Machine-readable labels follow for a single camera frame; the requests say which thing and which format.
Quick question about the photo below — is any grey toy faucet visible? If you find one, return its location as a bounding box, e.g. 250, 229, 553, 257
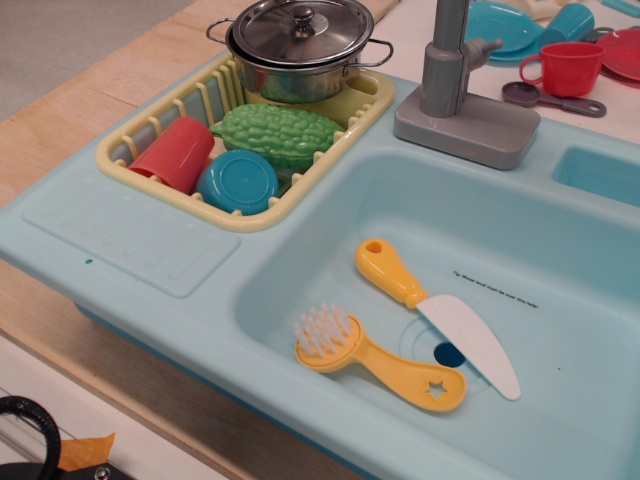
393, 1, 541, 170

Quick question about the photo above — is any stainless steel pot lid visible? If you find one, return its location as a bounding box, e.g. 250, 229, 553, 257
230, 1, 374, 67

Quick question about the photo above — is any yellow handled toy knife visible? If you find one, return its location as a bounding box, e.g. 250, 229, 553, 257
354, 238, 522, 401

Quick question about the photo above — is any red plastic plate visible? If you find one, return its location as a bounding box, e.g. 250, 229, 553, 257
596, 28, 640, 81

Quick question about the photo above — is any yellow plastic dish rack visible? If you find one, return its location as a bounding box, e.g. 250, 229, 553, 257
95, 53, 396, 233

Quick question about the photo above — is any black device with screw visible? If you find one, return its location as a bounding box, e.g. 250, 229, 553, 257
1, 462, 132, 480

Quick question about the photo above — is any blue utensil handle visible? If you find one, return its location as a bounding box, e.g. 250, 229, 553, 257
601, 0, 640, 18

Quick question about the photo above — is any blue plastic cup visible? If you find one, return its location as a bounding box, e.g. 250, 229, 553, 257
537, 3, 595, 48

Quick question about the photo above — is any red plastic cup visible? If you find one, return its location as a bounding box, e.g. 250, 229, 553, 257
129, 117, 215, 194

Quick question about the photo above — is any red cup with handle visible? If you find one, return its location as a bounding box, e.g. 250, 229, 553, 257
519, 42, 604, 97

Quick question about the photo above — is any cream plastic toy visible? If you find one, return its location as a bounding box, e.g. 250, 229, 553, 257
510, 0, 561, 21

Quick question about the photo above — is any orange tape piece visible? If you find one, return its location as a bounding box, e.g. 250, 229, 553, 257
57, 432, 116, 472

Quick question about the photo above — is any blue plastic bowl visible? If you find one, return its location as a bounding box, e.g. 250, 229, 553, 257
195, 150, 279, 216

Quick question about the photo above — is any grey measuring spoon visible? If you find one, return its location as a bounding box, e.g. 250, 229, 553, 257
501, 81, 608, 118

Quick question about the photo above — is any wooden board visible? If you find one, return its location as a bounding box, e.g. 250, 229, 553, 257
361, 0, 400, 23

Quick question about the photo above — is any light blue toy sink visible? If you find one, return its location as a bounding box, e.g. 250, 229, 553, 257
1, 113, 639, 479

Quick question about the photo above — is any blue plastic plate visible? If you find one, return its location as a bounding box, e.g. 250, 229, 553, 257
465, 1, 543, 64

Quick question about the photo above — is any yellow dish brush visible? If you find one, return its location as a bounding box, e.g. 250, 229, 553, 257
294, 304, 467, 413

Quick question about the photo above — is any black braided cable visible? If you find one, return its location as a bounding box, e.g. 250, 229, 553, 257
0, 395, 62, 480

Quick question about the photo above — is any green bitter gourd toy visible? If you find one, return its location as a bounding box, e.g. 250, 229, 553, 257
210, 103, 342, 171

